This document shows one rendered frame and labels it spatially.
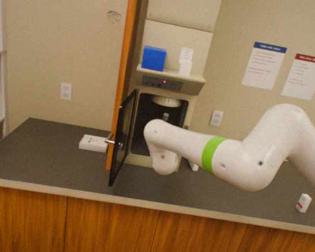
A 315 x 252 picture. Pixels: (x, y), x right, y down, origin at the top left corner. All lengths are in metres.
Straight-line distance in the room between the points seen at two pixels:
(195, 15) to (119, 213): 1.01
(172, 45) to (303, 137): 0.77
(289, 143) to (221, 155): 0.17
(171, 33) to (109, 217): 0.93
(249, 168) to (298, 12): 1.40
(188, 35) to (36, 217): 1.15
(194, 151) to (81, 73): 1.21
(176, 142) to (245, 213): 0.68
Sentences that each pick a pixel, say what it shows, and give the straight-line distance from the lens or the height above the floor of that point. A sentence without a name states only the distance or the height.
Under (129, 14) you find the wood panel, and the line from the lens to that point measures 1.25.
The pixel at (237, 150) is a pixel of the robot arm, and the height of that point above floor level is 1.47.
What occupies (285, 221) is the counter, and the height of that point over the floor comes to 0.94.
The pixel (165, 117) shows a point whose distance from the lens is 1.37.
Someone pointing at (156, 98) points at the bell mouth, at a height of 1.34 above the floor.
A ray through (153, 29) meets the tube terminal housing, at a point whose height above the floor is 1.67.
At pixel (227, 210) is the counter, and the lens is 1.42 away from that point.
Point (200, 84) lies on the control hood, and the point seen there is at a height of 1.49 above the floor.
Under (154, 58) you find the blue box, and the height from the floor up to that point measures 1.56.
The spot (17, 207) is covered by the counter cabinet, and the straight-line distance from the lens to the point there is 1.53.
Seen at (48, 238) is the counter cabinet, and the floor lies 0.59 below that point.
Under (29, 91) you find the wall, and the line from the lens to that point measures 2.02.
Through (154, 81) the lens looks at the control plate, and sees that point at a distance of 1.29.
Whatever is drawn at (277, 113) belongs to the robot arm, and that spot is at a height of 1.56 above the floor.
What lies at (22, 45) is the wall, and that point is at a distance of 1.96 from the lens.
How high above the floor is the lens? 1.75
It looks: 23 degrees down
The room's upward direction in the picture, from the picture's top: 12 degrees clockwise
